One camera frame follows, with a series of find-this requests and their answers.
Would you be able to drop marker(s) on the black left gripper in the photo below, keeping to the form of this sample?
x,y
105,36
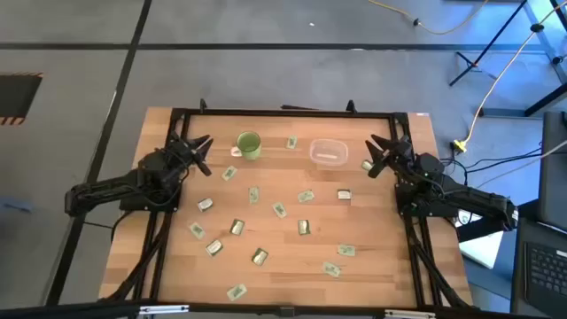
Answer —
x,y
181,150

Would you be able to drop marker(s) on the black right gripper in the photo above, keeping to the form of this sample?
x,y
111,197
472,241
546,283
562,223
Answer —
x,y
401,155

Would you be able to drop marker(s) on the banknotes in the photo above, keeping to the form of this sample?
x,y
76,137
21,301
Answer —
x,y
304,227

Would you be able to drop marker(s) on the dollar bill front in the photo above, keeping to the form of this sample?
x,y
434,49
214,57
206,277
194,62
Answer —
x,y
259,256

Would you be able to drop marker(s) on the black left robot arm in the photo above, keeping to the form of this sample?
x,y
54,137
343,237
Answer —
x,y
111,186

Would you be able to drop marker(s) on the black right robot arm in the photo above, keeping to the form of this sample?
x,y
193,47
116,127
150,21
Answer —
x,y
478,199

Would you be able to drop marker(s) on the clear plastic bin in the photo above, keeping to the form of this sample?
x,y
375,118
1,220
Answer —
x,y
328,150

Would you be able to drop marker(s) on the green ceramic mug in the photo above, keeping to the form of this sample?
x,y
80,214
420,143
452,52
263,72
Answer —
x,y
249,146

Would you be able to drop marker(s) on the white paper sheet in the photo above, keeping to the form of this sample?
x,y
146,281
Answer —
x,y
483,250

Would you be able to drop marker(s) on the black leg office desk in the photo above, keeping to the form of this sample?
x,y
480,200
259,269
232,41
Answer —
x,y
487,46

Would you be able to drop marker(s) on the black crossbar silver brackets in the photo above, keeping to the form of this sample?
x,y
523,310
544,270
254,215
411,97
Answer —
x,y
88,311

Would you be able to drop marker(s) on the black floor mat orange stripes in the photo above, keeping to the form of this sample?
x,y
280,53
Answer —
x,y
17,97

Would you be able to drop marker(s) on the black laptop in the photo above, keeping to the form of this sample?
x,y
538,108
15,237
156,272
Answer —
x,y
547,270

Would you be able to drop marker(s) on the black aluminium table frame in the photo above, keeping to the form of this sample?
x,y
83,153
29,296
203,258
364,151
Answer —
x,y
288,113

